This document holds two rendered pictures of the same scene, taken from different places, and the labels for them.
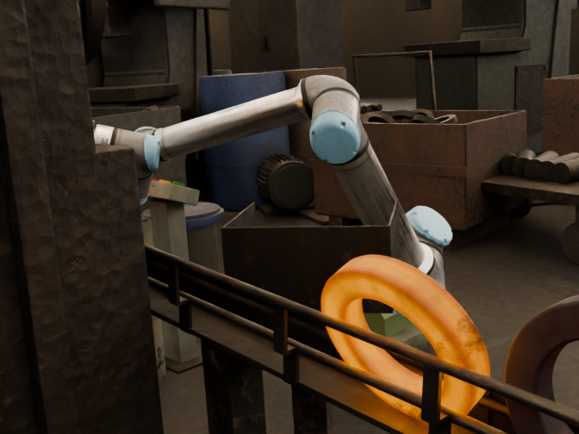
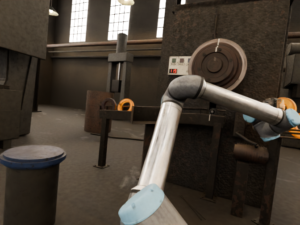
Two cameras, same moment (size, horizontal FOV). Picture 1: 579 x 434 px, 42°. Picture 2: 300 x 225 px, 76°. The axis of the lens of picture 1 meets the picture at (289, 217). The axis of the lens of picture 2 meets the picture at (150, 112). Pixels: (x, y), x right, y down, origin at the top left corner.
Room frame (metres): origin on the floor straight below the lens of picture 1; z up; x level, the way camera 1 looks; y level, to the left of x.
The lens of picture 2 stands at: (2.73, -0.64, 0.77)
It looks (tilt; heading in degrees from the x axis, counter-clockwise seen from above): 3 degrees down; 158
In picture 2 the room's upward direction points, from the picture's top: 6 degrees clockwise
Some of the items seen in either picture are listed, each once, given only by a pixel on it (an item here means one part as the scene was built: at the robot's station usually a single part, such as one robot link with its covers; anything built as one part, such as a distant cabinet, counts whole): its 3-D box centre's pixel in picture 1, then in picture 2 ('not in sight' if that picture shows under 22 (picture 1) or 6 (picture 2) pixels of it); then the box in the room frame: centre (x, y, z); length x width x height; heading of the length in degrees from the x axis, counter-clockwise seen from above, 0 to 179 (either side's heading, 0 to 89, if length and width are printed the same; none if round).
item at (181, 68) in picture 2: not in sight; (181, 65); (1.06, 0.32, 1.15); 0.26 x 0.02 x 0.18; 43
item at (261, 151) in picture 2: not in sight; (246, 180); (1.71, 0.60, 0.27); 0.22 x 0.13 x 0.53; 43
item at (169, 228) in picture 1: (172, 271); not in sight; (2.38, 0.39, 0.31); 0.24 x 0.16 x 0.62; 43
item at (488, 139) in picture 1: (419, 170); not in sight; (4.04, -0.72, 0.33); 0.93 x 0.73 x 0.66; 50
